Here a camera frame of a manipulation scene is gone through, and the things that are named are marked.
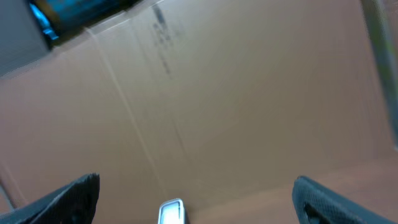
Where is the white barcode scanner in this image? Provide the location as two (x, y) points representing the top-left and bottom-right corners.
(157, 198), (190, 224)

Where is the blue dark background object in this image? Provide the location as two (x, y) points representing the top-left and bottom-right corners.
(29, 0), (139, 41)

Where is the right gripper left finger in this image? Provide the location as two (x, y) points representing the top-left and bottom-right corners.
(1, 173), (100, 224)

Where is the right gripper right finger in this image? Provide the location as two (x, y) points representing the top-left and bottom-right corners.
(292, 176), (392, 224)

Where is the grey green vertical post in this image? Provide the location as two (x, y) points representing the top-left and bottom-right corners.
(360, 0), (397, 147)

